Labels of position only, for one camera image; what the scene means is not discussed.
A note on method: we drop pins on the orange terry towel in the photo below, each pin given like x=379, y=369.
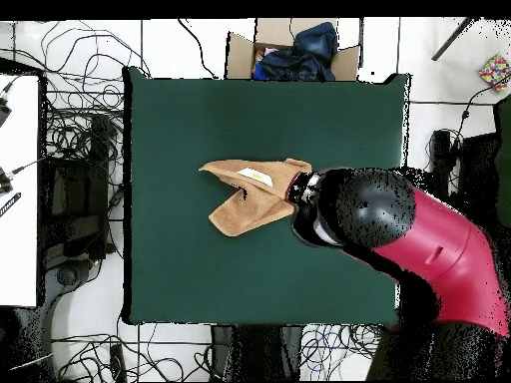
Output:
x=255, y=207

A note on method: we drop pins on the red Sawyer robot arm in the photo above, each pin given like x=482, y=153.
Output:
x=439, y=239

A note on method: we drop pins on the multicoloured patterned item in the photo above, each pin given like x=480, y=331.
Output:
x=496, y=72

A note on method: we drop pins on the dark green table cloth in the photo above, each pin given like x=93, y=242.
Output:
x=199, y=279

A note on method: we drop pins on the brown cardboard box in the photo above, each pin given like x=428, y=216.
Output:
x=239, y=56

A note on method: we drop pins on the dark blue clothing pile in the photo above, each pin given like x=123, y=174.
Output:
x=307, y=52

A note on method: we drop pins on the black equipment rack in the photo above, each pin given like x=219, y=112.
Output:
x=76, y=191
x=477, y=167

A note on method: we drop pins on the black stand foot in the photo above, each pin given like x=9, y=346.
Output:
x=66, y=276

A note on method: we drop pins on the black power strip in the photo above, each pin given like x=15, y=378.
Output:
x=117, y=361

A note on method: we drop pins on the white side table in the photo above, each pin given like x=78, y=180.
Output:
x=20, y=199

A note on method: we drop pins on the black slotted bar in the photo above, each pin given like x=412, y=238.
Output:
x=10, y=204

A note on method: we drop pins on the green covered side table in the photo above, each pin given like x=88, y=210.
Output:
x=505, y=179

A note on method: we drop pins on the black device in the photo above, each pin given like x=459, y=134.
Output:
x=3, y=109
x=4, y=181

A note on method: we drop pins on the black metal bar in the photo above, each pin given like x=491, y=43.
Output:
x=453, y=40

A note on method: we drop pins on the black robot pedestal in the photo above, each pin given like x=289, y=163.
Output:
x=259, y=351

